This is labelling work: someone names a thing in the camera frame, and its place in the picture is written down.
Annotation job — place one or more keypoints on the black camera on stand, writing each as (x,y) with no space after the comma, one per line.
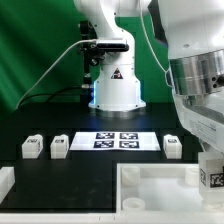
(112,50)

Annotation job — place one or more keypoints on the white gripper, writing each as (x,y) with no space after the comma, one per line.
(201,123)

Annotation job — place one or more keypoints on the white obstacle left bracket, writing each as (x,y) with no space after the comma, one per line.
(7,180)

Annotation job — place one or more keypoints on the white front rail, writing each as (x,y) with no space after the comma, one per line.
(111,219)

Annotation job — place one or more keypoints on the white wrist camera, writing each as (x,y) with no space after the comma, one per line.
(169,78)

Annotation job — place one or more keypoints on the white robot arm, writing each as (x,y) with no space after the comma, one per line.
(193,31)

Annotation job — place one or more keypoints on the white sheet with markers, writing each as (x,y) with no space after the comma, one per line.
(111,140)

